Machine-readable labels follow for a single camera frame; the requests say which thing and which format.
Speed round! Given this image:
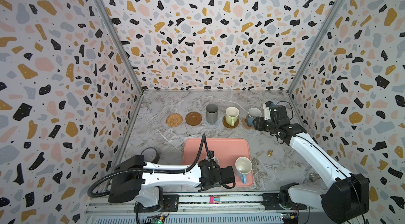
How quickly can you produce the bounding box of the cork paw coaster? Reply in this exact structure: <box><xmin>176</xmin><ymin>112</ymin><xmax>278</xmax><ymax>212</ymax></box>
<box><xmin>242</xmin><ymin>118</ymin><xmax>254</xmax><ymax>130</ymax></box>

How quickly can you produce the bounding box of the brown rattan woven coaster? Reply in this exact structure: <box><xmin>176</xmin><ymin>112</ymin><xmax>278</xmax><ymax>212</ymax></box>
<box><xmin>166</xmin><ymin>113</ymin><xmax>183</xmax><ymax>128</ymax></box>

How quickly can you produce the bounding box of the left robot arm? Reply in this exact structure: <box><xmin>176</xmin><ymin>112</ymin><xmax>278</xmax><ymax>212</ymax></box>
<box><xmin>87</xmin><ymin>135</ymin><xmax>236</xmax><ymax>208</ymax></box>

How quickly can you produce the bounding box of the dark brown wooden coaster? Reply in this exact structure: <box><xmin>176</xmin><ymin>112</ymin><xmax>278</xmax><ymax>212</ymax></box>
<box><xmin>186</xmin><ymin>111</ymin><xmax>202</xmax><ymax>126</ymax></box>

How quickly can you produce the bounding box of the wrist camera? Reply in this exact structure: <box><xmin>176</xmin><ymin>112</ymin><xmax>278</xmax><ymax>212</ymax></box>
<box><xmin>207</xmin><ymin>150</ymin><xmax>215</xmax><ymax>162</ymax></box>
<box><xmin>263</xmin><ymin>101</ymin><xmax>274</xmax><ymax>121</ymax></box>

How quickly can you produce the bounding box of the pink tray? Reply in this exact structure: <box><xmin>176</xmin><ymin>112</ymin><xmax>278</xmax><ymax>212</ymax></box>
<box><xmin>182</xmin><ymin>139</ymin><xmax>252</xmax><ymax>170</ymax></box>

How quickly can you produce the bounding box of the light brown wooden coaster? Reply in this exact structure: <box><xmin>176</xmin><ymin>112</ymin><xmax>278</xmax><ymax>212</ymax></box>
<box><xmin>222</xmin><ymin>116</ymin><xmax>239</xmax><ymax>129</ymax></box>

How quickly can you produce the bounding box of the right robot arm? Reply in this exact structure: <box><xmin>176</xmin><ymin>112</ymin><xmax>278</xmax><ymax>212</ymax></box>
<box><xmin>253</xmin><ymin>101</ymin><xmax>369</xmax><ymax>224</ymax></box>

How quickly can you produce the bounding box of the small metal object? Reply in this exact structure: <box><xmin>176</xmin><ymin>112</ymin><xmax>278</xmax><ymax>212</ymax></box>
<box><xmin>309</xmin><ymin>173</ymin><xmax>319</xmax><ymax>182</ymax></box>

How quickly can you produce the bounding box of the green mug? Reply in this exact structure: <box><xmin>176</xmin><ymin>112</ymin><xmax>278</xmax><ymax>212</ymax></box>
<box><xmin>225</xmin><ymin>107</ymin><xmax>239</xmax><ymax>126</ymax></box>

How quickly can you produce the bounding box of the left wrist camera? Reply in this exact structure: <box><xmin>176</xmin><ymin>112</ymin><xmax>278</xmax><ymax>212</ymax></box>
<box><xmin>207</xmin><ymin>150</ymin><xmax>215</xmax><ymax>162</ymax></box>

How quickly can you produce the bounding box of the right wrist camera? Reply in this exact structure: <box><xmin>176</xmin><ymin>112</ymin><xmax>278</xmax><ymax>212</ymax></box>
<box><xmin>263</xmin><ymin>101</ymin><xmax>274</xmax><ymax>121</ymax></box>

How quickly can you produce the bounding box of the black tape roll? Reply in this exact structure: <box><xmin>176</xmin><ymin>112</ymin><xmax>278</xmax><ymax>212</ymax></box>
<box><xmin>141</xmin><ymin>147</ymin><xmax>160</xmax><ymax>164</ymax></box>

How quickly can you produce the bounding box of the light blue woven coaster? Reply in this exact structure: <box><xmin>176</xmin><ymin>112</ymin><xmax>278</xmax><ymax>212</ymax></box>
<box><xmin>205</xmin><ymin>117</ymin><xmax>221</xmax><ymax>125</ymax></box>

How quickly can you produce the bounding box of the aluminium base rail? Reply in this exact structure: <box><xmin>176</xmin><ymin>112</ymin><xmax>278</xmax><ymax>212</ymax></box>
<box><xmin>82</xmin><ymin>191</ymin><xmax>332</xmax><ymax>224</ymax></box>

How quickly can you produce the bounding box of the dark grey mug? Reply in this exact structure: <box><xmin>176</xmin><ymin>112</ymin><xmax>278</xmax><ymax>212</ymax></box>
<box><xmin>206</xmin><ymin>104</ymin><xmax>218</xmax><ymax>122</ymax></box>

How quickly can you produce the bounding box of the pink handled cream mug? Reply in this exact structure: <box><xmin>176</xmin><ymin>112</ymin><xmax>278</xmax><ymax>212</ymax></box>
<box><xmin>206</xmin><ymin>157</ymin><xmax>219</xmax><ymax>165</ymax></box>

